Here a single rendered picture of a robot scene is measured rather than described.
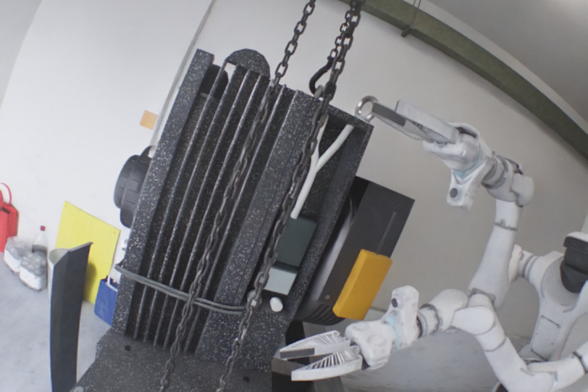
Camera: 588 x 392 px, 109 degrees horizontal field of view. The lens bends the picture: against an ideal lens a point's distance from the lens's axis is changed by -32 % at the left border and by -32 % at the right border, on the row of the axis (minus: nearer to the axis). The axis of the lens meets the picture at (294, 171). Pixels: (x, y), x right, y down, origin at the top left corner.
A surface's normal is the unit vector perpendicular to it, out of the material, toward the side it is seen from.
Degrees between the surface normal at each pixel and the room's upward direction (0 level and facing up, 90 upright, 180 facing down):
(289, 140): 90
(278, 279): 90
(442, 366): 90
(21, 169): 90
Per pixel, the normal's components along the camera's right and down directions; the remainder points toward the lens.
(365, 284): 0.22, 0.13
